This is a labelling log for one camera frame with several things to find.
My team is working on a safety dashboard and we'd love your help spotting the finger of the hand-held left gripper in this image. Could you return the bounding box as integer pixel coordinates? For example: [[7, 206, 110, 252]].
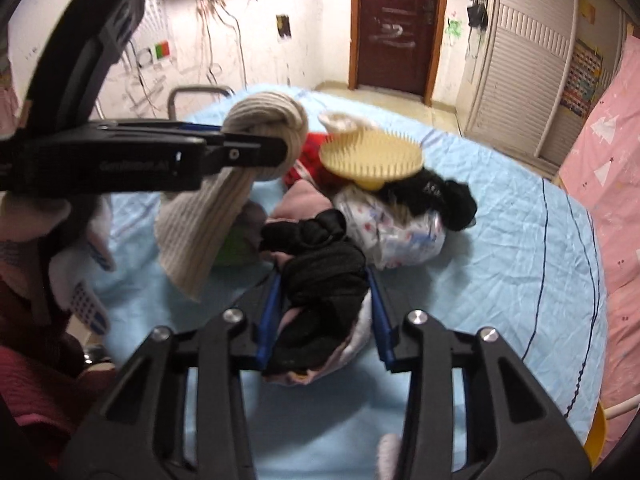
[[92, 119, 228, 137], [200, 135, 290, 182]]

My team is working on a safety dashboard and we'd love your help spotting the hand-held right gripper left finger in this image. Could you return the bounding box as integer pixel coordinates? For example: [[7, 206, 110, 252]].
[[57, 270, 286, 480]]

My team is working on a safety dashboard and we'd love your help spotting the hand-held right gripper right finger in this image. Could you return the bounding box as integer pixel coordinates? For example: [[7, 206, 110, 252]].
[[367, 266, 593, 480]]

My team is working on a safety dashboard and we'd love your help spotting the black sock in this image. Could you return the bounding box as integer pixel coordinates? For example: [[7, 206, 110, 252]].
[[259, 209, 371, 378]]

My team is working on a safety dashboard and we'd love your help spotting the beige knitted sock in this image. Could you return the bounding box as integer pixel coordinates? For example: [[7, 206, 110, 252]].
[[154, 91, 310, 302]]

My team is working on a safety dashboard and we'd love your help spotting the yellow bin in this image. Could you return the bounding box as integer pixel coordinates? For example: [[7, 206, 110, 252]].
[[582, 400, 608, 466]]

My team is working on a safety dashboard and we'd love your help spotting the person's left forearm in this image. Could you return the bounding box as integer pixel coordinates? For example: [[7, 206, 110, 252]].
[[0, 260, 121, 461]]

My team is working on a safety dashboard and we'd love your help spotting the person's left hand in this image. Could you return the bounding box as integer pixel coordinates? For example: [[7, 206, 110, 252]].
[[0, 192, 118, 336]]

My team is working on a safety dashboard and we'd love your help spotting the red cloth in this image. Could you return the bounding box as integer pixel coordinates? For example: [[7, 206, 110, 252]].
[[284, 132, 333, 188]]

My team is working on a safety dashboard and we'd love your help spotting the pink cloth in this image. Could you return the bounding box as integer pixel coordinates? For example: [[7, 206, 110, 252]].
[[267, 179, 337, 223]]

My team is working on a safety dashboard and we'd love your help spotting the green cloth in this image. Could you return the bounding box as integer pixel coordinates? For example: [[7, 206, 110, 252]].
[[215, 225, 263, 267]]

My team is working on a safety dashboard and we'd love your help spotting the white patterned cloth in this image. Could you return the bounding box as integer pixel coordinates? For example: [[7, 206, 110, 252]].
[[332, 187, 447, 271]]

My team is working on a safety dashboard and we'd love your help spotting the white fluffy cloth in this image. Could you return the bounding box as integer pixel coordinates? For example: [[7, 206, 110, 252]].
[[318, 110, 381, 136]]

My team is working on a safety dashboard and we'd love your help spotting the yellow bristle brush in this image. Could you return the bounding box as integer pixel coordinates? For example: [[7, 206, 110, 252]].
[[319, 129, 426, 192]]

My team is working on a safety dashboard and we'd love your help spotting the light blue bed sheet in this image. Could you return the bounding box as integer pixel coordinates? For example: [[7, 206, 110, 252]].
[[82, 85, 608, 480]]

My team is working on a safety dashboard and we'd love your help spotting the white plush item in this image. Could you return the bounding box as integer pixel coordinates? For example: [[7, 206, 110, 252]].
[[376, 434, 401, 480]]

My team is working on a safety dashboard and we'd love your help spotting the black fuzzy cloth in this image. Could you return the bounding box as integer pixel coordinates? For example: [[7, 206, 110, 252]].
[[382, 167, 478, 232]]

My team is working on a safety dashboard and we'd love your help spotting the dark brown door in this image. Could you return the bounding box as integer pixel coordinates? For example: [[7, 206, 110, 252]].
[[350, 0, 448, 106]]

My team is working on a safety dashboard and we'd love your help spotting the pink tree print curtain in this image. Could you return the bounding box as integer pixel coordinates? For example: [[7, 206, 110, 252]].
[[557, 35, 640, 441]]

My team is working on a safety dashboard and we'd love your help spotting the white slatted wardrobe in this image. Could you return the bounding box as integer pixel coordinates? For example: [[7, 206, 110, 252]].
[[462, 0, 640, 166]]

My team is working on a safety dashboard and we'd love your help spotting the colourful chart poster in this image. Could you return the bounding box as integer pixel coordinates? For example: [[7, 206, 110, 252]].
[[560, 37, 603, 118]]

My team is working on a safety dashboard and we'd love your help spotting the grey metal chair frame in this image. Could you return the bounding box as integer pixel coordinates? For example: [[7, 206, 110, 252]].
[[167, 85, 236, 121]]

